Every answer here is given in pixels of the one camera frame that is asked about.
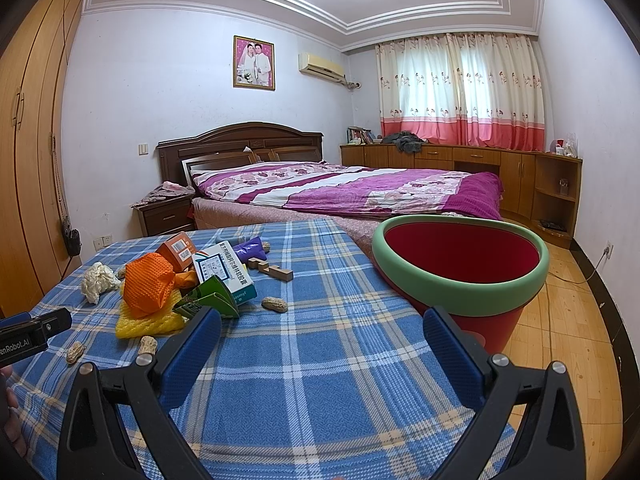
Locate yellow foam net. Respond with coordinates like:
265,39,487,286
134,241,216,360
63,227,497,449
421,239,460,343
115,285,186,339

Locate green cardboard box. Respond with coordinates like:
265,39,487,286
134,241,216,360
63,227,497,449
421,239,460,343
172,276,240,318

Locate white paper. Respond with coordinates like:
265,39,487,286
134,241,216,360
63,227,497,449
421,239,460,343
80,262,120,304

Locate orange foam net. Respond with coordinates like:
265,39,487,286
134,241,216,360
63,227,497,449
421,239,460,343
122,252,198,318

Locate white teal medicine box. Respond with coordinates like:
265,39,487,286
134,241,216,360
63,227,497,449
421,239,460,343
192,240,257,306

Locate orange cardboard box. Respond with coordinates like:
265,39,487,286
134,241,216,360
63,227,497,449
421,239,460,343
156,232,196,273

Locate wooden block strip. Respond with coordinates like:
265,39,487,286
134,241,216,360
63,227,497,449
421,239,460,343
247,258,294,282

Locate purple plastic wrapper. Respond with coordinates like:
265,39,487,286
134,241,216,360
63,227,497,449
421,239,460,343
232,236,267,263

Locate person left hand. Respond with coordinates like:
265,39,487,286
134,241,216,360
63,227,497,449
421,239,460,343
1,385,27,458

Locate large wooden wardrobe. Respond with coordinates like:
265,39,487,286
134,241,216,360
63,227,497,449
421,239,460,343
1,0,82,318

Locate red bin with green rim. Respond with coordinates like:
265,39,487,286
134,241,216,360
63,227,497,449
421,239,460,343
372,214,549,353

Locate blue plaid cloth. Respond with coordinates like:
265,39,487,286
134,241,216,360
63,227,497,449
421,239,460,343
6,216,518,480

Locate black bag on wardrobe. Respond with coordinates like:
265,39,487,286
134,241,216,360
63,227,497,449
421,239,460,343
61,217,81,258

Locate dark wooden nightstand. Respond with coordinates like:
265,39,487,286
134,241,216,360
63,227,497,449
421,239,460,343
132,195,196,236

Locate folded cloth on nightstand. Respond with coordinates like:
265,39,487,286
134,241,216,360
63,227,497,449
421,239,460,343
131,181,195,208

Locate purple floral quilt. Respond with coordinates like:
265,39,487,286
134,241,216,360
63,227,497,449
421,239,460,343
191,162,502,220

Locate long wooden cabinet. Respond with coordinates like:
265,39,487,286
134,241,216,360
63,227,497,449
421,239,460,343
341,143,582,248

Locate wooden bed with headboard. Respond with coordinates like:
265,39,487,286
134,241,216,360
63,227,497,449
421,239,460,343
156,122,502,248

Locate dark clothes pile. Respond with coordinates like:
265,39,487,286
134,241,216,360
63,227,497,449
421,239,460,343
381,130,425,154

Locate books on cabinet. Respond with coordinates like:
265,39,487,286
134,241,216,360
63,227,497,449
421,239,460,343
347,126,375,144

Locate floral pink curtains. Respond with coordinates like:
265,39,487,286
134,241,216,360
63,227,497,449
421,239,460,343
375,32,546,152

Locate framed wedding photo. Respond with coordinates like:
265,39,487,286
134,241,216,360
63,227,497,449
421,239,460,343
233,36,276,91

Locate floor power cable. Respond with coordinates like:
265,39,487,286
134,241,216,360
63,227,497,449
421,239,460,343
544,246,614,286

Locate wall air conditioner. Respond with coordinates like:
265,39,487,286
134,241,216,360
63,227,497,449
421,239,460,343
298,52,346,84

